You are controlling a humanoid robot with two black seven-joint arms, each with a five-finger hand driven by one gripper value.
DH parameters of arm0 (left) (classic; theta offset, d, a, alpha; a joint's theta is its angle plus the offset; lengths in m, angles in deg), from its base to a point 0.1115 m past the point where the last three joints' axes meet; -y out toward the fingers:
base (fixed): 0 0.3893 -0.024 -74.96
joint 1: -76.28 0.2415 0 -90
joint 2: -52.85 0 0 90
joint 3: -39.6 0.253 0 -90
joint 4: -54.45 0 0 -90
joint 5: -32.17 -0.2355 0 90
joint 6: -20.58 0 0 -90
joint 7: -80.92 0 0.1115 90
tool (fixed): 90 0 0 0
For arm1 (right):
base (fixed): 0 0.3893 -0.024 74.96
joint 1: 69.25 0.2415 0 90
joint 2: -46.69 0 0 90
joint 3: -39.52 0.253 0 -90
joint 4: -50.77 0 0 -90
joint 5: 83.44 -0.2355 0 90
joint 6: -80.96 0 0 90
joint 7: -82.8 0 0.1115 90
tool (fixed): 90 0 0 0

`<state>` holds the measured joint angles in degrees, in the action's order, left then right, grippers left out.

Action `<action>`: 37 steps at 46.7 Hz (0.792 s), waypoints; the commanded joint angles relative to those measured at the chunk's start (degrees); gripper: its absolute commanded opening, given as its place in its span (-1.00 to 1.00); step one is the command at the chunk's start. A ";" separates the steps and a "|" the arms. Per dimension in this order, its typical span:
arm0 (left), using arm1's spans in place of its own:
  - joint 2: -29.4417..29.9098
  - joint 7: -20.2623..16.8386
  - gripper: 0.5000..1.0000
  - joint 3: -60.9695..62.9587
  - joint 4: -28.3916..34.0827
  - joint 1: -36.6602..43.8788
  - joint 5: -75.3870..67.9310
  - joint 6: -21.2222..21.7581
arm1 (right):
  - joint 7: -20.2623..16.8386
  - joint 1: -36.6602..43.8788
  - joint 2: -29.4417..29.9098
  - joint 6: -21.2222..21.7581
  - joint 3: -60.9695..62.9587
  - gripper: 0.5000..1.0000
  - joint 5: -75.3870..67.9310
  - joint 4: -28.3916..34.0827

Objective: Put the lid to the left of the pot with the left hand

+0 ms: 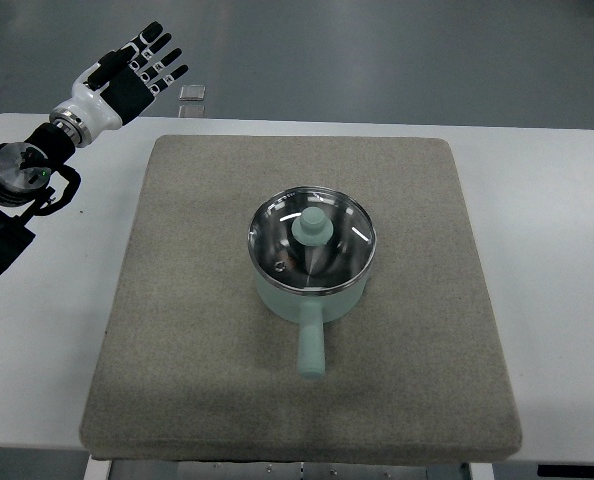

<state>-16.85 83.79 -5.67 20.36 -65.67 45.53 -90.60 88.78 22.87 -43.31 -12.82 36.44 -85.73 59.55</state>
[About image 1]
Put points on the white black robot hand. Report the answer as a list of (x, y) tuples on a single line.
[(119, 87)]

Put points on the glass lid with green knob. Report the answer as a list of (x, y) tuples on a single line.
[(312, 240)]

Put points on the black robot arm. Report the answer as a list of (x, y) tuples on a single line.
[(34, 181)]

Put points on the lower metal floor plate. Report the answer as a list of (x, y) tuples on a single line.
[(191, 111)]

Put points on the metal floor plate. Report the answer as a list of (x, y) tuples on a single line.
[(190, 93), (191, 111)]

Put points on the upper metal floor plate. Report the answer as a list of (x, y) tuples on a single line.
[(190, 93)]

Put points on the grey felt mat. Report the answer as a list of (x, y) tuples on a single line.
[(194, 366)]

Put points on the mint green saucepan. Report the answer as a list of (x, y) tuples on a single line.
[(310, 310)]

